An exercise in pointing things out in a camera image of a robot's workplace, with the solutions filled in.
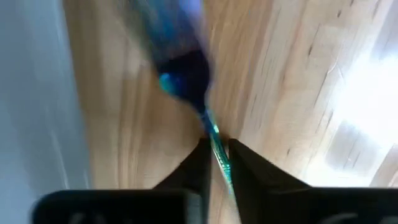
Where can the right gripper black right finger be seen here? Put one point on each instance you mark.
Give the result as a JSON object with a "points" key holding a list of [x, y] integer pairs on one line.
{"points": [[258, 180]]}

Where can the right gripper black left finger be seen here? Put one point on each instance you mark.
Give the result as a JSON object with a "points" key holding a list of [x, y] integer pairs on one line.
{"points": [[194, 174]]}

